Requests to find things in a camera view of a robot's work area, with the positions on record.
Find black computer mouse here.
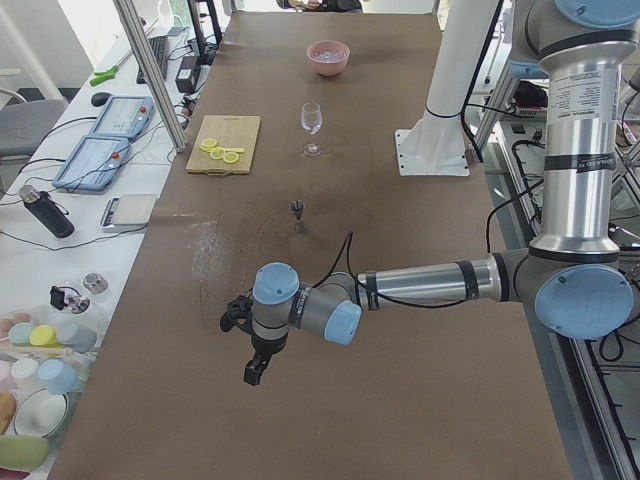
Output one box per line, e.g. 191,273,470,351
91,92,112,107

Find aluminium frame post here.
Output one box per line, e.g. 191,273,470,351
113,0,187,153

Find yellow cup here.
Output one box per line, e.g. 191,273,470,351
29,325,60,348

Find lemon slice near handle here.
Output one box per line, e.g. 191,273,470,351
222,152,240,164

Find black keyboard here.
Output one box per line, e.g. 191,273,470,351
147,35,170,80

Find pink bowl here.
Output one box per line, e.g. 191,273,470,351
307,40,350,77

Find steel jigger cup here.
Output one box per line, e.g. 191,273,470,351
289,200,305,233

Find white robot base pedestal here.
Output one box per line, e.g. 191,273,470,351
395,0,502,177

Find grey blue cup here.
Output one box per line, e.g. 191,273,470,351
56,321,98,354

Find clear wine glass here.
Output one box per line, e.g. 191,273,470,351
301,102,323,156

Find ice cubes pile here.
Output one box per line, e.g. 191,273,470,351
311,49,345,63

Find grey office chair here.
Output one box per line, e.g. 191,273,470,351
1,88,68,159

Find bamboo cutting board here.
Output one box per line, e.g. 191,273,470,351
186,115,261,176

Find far lemon slice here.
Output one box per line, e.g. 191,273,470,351
200,138,218,152

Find near blue teach pendant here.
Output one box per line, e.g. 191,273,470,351
52,135,130,192

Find light blue cup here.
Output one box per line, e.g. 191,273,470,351
37,359,79,395

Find middle lemon slice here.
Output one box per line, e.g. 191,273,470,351
209,147,225,160

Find green handled scissors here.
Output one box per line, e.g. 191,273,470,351
90,65,119,87

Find white green rimmed bowl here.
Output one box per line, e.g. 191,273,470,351
14,389,69,438

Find white cup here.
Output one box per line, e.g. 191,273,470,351
11,358,42,391

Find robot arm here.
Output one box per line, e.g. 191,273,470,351
221,1,639,385

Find far blue teach pendant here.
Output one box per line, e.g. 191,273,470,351
90,96,154,140

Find black thermos bottle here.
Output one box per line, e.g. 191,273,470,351
18,184,75,238

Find small steel weight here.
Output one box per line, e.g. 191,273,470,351
82,272,109,295

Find mint green cup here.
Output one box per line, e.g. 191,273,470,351
8,323,35,346

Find green oval plate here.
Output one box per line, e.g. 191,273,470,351
1,435,50,472

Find blue teach pendant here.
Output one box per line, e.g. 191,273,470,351
52,135,130,192
90,96,154,140

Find black power adapter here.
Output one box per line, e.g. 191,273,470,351
175,55,201,94

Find white kitchen scale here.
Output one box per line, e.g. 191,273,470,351
99,194,157,232

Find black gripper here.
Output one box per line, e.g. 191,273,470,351
243,332,288,385

